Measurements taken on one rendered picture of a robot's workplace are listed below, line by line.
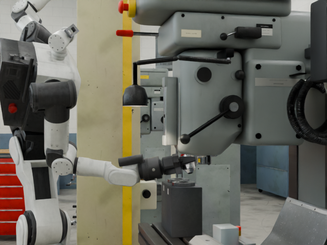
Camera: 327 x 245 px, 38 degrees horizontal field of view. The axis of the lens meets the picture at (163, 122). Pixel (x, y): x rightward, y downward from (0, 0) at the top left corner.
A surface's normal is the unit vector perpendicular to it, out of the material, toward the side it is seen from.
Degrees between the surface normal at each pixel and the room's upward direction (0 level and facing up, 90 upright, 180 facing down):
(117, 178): 113
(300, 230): 63
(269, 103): 90
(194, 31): 90
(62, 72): 76
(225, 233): 90
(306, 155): 90
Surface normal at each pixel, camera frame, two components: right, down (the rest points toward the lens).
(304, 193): -0.98, 0.00
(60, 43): -0.18, 0.44
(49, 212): 0.47, -0.50
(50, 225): 0.54, -0.19
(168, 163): -0.12, -0.39
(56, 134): 0.00, 0.55
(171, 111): 0.22, 0.00
